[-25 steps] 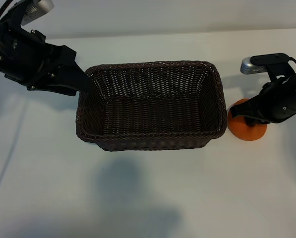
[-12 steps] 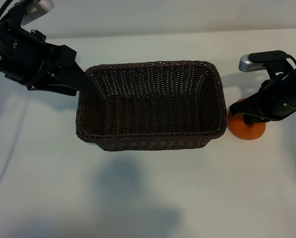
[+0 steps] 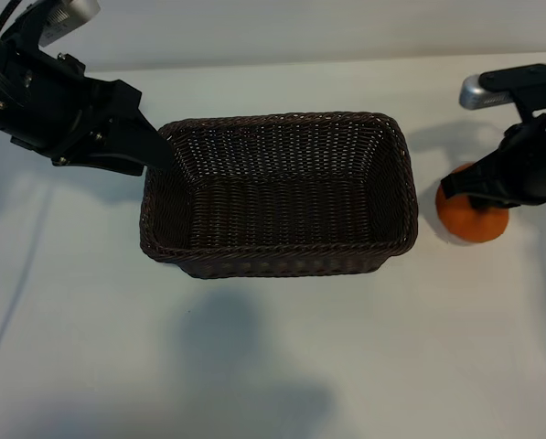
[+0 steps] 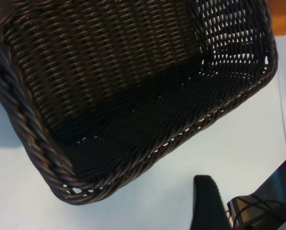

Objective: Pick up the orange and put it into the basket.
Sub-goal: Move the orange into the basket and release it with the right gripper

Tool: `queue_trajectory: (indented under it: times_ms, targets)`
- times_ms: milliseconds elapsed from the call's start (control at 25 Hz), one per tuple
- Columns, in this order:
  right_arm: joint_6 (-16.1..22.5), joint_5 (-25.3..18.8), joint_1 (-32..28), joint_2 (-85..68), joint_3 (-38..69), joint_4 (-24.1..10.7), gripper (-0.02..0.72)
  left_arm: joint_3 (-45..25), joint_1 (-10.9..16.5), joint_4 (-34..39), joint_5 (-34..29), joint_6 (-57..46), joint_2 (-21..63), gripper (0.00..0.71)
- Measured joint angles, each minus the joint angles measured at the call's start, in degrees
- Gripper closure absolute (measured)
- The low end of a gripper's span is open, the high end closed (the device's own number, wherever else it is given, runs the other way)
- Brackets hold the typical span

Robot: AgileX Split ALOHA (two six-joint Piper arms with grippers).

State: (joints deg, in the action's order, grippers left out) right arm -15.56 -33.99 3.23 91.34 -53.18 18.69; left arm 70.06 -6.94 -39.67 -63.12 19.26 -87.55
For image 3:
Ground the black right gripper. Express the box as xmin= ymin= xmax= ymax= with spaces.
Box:
xmin=440 ymin=112 xmax=546 ymax=212

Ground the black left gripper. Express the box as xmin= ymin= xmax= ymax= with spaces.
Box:
xmin=0 ymin=40 xmax=177 ymax=177

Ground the orange fruit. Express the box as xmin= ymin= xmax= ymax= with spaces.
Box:
xmin=435 ymin=162 xmax=510 ymax=242

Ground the dark brown wicker basket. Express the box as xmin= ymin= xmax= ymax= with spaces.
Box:
xmin=138 ymin=112 xmax=419 ymax=279

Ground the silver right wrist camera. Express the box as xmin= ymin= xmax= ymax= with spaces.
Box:
xmin=458 ymin=63 xmax=546 ymax=121

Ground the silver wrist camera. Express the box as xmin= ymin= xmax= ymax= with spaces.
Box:
xmin=6 ymin=0 xmax=101 ymax=51
xmin=458 ymin=63 xmax=546 ymax=121

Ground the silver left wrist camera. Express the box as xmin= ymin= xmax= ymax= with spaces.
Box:
xmin=6 ymin=0 xmax=101 ymax=51

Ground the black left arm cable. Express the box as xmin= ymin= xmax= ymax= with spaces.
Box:
xmin=0 ymin=0 xmax=27 ymax=40

